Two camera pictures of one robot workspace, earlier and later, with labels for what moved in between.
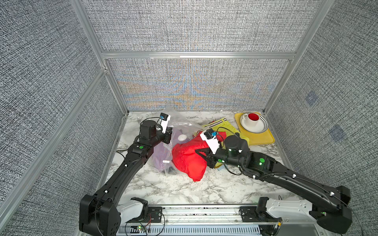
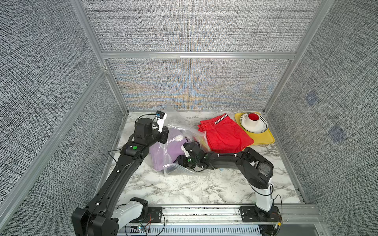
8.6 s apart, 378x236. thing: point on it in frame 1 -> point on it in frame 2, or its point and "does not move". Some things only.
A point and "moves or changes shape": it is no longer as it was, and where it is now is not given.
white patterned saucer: [261, 126] does not move
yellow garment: [224, 125] moves or changes shape
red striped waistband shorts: [187, 159] moves or changes shape
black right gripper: [211, 159] -> [180, 161]
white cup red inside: [251, 119] does not move
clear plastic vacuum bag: [183, 127] moves or changes shape
